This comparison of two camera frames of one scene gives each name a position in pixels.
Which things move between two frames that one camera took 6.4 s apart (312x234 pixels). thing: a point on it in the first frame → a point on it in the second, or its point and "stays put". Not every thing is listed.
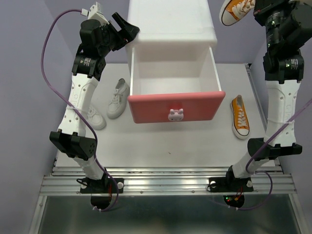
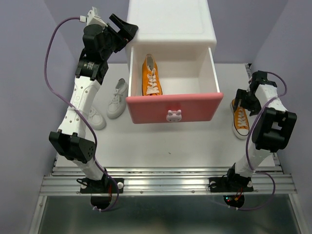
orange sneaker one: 240,120 stays put
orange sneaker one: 232,11 → 151,83
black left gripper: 128,32 stays put
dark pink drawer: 174,84 stays put
